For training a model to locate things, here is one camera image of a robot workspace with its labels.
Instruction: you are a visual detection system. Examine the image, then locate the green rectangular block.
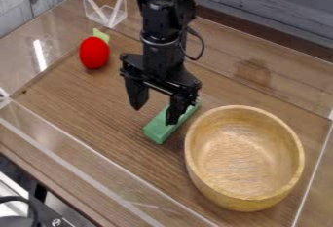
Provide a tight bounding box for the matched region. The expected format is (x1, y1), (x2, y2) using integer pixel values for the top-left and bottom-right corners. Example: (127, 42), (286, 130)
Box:
(143, 100), (202, 144)

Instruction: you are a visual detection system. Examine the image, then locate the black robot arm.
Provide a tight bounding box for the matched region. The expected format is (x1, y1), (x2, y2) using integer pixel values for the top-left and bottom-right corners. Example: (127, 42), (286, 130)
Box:
(119, 0), (202, 125)

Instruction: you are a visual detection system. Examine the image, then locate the clear acrylic corner bracket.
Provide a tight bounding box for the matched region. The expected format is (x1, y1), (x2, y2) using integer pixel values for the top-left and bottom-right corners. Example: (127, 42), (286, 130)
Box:
(81, 0), (127, 28)

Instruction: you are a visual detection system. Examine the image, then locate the small green wedge block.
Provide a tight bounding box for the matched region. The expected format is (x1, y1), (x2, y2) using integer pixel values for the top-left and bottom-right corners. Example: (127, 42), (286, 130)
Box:
(92, 28), (109, 43)

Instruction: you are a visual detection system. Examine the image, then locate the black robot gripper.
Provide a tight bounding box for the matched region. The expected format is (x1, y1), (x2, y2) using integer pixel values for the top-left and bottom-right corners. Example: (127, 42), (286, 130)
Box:
(119, 36), (202, 125)

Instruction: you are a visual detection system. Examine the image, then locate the clear acrylic tray wall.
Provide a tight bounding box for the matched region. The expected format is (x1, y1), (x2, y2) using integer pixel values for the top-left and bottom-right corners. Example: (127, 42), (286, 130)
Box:
(0, 92), (216, 227)

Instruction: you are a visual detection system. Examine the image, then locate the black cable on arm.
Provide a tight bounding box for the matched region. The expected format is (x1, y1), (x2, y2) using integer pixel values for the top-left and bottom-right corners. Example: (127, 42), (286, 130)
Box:
(177, 25), (206, 62)

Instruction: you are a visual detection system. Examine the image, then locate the black device with cable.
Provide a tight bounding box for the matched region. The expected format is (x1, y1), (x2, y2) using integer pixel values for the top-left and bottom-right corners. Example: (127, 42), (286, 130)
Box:
(0, 196), (95, 227)

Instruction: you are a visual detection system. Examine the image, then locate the light wooden bowl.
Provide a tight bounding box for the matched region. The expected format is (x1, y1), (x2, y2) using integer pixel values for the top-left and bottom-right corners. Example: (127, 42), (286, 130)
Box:
(184, 105), (306, 212)

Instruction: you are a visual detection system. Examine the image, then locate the red ball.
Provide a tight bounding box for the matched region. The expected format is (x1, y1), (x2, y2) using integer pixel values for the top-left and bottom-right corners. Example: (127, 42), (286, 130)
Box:
(79, 37), (111, 69)

